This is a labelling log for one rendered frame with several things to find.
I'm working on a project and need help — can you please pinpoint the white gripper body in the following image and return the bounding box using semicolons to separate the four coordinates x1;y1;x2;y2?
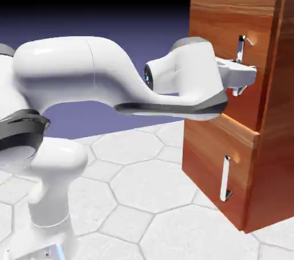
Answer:
220;62;257;89

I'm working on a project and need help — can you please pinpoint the wooden cabinet door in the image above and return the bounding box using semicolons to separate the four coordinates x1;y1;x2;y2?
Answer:
182;113;261;232
188;0;283;133

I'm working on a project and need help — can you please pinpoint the brown wooden cabinet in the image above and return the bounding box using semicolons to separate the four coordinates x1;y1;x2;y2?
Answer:
182;0;294;235

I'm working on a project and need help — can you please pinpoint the silver metal door handle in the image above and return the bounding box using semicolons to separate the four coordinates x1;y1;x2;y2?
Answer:
235;34;254;63
219;155;234;203

